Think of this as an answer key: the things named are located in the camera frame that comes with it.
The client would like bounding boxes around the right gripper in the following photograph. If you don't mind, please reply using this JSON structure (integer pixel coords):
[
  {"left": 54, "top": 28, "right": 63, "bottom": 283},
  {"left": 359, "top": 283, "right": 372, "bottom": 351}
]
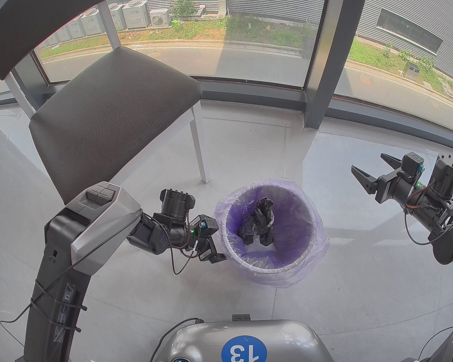
[{"left": 350, "top": 153, "right": 430, "bottom": 212}]

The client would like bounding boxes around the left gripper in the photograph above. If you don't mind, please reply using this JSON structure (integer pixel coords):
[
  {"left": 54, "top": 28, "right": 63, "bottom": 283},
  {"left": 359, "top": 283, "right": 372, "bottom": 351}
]
[{"left": 181, "top": 234, "right": 227, "bottom": 265}]

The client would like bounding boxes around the white trash bin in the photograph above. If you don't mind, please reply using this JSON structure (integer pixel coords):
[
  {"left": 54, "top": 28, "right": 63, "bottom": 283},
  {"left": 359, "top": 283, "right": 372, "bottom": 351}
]
[{"left": 221, "top": 183, "right": 319, "bottom": 274}]

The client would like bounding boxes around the black plastic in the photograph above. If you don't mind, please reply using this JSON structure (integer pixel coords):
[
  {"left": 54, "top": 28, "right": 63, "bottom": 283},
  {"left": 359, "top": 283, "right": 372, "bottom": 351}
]
[{"left": 237, "top": 197, "right": 275, "bottom": 247}]

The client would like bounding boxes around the purple plastic bag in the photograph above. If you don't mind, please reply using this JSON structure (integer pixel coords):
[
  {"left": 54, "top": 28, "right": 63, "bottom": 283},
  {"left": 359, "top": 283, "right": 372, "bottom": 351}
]
[{"left": 214, "top": 177, "right": 330, "bottom": 289}]

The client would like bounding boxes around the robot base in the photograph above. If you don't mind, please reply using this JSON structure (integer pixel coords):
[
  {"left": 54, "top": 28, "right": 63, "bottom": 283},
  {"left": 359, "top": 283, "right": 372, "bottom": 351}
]
[{"left": 162, "top": 314, "right": 334, "bottom": 362}]

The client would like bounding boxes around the window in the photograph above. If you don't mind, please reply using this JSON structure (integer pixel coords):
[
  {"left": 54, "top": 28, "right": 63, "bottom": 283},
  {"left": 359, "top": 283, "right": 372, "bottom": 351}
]
[{"left": 0, "top": 0, "right": 453, "bottom": 139}]

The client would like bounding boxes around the grey padded chair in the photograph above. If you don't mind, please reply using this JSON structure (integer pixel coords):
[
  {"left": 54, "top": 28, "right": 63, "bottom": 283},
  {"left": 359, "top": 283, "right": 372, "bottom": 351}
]
[{"left": 0, "top": 0, "right": 211, "bottom": 206}]

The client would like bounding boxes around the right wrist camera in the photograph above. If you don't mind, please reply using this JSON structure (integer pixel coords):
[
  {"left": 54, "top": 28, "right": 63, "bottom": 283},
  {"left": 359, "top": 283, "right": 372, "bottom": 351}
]
[{"left": 399, "top": 151, "right": 426, "bottom": 182}]

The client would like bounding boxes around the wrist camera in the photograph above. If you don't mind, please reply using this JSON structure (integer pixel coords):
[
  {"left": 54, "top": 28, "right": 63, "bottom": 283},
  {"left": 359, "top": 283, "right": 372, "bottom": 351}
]
[
  {"left": 399, "top": 151, "right": 426, "bottom": 182},
  {"left": 191, "top": 214, "right": 219, "bottom": 237}
]

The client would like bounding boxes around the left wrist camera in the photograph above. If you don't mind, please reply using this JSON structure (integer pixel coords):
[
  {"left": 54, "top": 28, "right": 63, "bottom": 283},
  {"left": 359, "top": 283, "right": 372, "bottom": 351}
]
[{"left": 191, "top": 214, "right": 219, "bottom": 237}]

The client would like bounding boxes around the black cable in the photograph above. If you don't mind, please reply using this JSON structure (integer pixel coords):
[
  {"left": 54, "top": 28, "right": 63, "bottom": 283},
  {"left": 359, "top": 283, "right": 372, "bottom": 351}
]
[
  {"left": 150, "top": 318, "right": 205, "bottom": 362},
  {"left": 403, "top": 201, "right": 453, "bottom": 362},
  {"left": 0, "top": 208, "right": 198, "bottom": 325}
]

